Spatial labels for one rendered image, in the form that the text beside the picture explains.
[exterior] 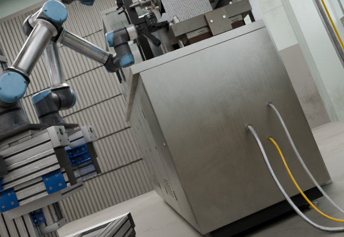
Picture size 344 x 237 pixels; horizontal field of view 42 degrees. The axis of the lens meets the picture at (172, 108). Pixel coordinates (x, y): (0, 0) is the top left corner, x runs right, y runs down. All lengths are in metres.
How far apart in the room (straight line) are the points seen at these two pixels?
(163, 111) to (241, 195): 0.51
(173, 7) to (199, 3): 0.14
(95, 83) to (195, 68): 4.17
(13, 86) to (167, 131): 0.68
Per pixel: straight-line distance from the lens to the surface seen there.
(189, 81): 2.01
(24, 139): 2.05
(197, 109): 2.00
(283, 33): 6.14
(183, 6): 2.37
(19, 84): 1.98
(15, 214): 2.24
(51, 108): 2.56
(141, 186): 6.02
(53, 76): 2.68
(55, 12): 2.15
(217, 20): 2.14
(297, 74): 6.07
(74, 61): 6.24
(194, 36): 2.13
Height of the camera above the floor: 0.53
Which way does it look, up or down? 4 degrees up
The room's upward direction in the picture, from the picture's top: 21 degrees counter-clockwise
